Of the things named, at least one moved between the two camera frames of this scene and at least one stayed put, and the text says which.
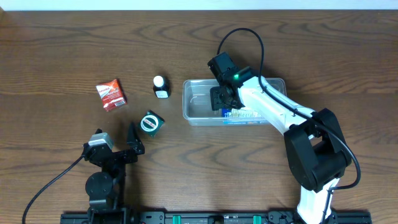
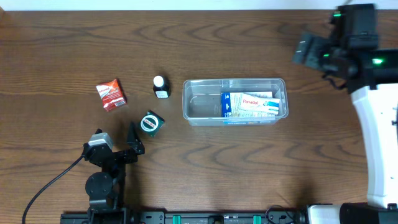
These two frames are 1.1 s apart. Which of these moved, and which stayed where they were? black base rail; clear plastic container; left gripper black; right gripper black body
Moved: right gripper black body
Stayed: left gripper black; clear plastic container; black base rail
